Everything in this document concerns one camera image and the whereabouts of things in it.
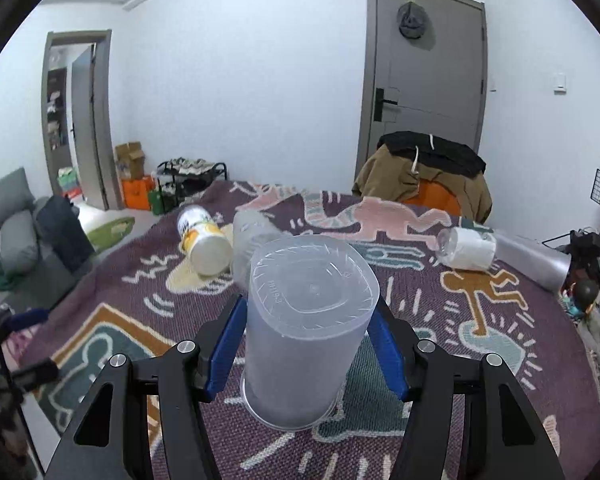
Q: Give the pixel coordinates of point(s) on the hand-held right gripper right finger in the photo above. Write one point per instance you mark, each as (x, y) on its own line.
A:
(386, 355)

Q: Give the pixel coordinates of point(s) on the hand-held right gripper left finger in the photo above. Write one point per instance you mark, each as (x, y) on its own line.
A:
(223, 352)

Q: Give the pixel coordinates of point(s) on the clear plastic cup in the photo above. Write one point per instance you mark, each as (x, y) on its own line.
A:
(300, 330)
(247, 240)

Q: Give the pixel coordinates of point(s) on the clear plastic cup behind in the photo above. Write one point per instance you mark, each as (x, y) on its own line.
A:
(247, 240)

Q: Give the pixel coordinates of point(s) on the clear cup with white label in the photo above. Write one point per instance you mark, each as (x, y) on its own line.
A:
(467, 248)

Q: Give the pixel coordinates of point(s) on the grey frosted plastic cup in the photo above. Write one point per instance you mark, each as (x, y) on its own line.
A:
(532, 260)

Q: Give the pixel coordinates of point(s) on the printed purple blanket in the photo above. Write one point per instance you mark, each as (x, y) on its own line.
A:
(480, 360)

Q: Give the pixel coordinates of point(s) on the green bag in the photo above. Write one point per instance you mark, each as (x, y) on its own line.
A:
(155, 200)

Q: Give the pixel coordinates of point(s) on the orange chair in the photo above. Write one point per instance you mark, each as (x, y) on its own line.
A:
(437, 195)

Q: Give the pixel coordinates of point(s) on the green floor mat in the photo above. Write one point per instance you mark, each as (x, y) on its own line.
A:
(107, 230)

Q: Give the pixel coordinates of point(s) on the black shoe rack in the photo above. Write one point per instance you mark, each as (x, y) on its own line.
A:
(190, 180)

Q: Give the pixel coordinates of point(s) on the brown jacket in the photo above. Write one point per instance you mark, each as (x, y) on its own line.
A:
(380, 172)

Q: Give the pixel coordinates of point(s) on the orange bag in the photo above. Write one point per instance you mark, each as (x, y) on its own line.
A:
(137, 191)

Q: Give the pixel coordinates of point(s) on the dark blue backpack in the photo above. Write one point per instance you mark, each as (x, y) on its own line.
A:
(65, 232)

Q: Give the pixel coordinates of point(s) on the black garment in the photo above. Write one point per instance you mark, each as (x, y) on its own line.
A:
(430, 147)

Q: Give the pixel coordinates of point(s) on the cardboard box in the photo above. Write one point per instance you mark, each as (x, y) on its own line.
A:
(130, 160)

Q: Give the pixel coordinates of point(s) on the grey cushion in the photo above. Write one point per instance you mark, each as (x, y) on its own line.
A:
(15, 245)

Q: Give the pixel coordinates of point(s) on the grey sofa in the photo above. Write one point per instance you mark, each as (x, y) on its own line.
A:
(5, 260)

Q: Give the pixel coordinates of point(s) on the grey open door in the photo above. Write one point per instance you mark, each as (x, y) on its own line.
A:
(87, 125)

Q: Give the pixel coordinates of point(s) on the grey closed door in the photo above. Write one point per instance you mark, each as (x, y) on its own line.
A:
(430, 75)

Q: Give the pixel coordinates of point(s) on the grey hat on door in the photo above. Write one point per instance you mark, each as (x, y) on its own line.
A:
(411, 20)

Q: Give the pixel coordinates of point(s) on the white wall switch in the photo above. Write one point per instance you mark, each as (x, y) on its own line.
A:
(559, 81)

